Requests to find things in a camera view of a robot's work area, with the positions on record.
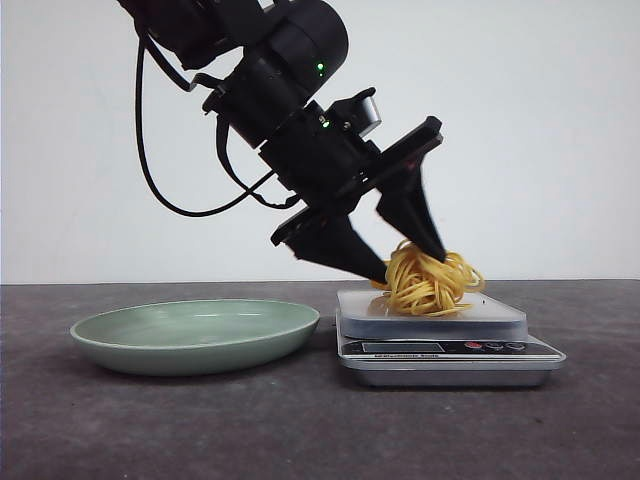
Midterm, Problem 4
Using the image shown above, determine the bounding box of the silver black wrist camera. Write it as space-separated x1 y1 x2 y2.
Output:
328 87 382 138

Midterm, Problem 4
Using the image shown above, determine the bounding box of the yellow vermicelli noodle bundle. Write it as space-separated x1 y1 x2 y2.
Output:
370 239 485 317

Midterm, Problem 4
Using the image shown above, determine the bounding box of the silver digital kitchen scale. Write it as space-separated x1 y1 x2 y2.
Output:
336 289 566 387

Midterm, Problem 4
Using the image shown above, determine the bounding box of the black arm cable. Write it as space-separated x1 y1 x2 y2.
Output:
133 19 301 218

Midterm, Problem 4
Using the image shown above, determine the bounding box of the light green round plate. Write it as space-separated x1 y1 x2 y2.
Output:
70 299 320 376

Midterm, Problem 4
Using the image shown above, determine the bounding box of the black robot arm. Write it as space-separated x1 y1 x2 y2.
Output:
124 1 446 282

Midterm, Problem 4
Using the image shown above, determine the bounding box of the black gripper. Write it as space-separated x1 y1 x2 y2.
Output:
260 102 446 282

